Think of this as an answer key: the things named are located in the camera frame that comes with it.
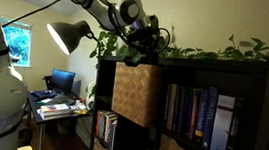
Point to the tan box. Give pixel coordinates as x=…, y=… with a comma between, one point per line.
x=25, y=149

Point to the colourful book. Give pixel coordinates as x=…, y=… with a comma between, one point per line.
x=55, y=107

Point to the white book maroon band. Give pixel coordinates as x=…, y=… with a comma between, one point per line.
x=222, y=126

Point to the red brown book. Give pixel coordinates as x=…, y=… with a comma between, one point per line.
x=195, y=113

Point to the dark desk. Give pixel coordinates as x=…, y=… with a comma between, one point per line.
x=33, y=108

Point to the grey lamp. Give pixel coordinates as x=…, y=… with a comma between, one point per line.
x=72, y=33

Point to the tan book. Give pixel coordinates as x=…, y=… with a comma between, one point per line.
x=171, y=107

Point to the orange white book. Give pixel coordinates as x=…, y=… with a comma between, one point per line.
x=98, y=123

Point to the black book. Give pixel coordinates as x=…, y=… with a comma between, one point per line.
x=235, y=129
x=177, y=109

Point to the green pothos plant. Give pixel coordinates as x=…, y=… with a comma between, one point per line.
x=105, y=45

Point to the black computer monitor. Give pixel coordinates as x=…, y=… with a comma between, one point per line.
x=62, y=81

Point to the small colourful boxes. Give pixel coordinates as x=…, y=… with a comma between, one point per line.
x=78, y=106

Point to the thick white book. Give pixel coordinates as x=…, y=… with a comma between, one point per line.
x=54, y=116

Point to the dark blue cloth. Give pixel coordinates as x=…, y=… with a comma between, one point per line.
x=42, y=94

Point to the blue book yellow label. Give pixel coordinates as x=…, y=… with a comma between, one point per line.
x=201, y=115

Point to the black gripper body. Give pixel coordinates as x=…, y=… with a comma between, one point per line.
x=145, y=37

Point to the dark teal book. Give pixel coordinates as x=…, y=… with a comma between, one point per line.
x=186, y=111

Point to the blue circuits textbook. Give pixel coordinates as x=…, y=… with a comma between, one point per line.
x=210, y=118

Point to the black cube bookshelf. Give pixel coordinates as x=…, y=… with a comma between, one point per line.
x=209, y=64

